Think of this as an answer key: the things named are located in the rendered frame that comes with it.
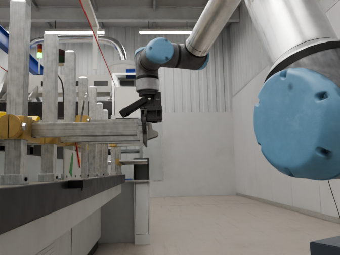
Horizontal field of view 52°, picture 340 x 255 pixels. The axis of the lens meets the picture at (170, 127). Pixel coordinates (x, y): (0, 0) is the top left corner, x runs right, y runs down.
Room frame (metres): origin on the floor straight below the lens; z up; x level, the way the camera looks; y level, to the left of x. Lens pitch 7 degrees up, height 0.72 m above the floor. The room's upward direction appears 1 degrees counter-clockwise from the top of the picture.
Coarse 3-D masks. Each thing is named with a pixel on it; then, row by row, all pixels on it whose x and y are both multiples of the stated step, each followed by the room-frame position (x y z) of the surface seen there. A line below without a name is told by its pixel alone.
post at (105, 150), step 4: (104, 112) 2.24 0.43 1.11; (104, 116) 2.24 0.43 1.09; (104, 144) 2.24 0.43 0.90; (104, 148) 2.24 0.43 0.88; (104, 152) 2.24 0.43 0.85; (104, 156) 2.24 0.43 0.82; (104, 160) 2.24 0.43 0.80; (104, 164) 2.24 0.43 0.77; (104, 168) 2.24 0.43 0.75; (104, 172) 2.24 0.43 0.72
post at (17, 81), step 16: (16, 0) 0.75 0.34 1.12; (16, 16) 0.74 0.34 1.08; (16, 32) 0.74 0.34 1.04; (16, 48) 0.74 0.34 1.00; (16, 64) 0.74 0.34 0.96; (16, 80) 0.74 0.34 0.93; (16, 96) 0.74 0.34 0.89; (16, 112) 0.74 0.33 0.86; (16, 144) 0.74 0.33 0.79; (16, 160) 0.74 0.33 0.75
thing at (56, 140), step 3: (42, 138) 0.96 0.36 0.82; (45, 138) 0.96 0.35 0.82; (48, 138) 0.97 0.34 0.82; (51, 138) 0.97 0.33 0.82; (54, 138) 0.98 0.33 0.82; (57, 138) 1.00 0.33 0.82; (42, 141) 0.96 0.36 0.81; (45, 141) 0.96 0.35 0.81; (48, 141) 0.97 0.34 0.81; (51, 141) 0.98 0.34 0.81; (54, 141) 0.99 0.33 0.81; (57, 141) 1.00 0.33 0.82; (57, 144) 1.02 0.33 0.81; (60, 144) 1.04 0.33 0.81; (63, 144) 1.07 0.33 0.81
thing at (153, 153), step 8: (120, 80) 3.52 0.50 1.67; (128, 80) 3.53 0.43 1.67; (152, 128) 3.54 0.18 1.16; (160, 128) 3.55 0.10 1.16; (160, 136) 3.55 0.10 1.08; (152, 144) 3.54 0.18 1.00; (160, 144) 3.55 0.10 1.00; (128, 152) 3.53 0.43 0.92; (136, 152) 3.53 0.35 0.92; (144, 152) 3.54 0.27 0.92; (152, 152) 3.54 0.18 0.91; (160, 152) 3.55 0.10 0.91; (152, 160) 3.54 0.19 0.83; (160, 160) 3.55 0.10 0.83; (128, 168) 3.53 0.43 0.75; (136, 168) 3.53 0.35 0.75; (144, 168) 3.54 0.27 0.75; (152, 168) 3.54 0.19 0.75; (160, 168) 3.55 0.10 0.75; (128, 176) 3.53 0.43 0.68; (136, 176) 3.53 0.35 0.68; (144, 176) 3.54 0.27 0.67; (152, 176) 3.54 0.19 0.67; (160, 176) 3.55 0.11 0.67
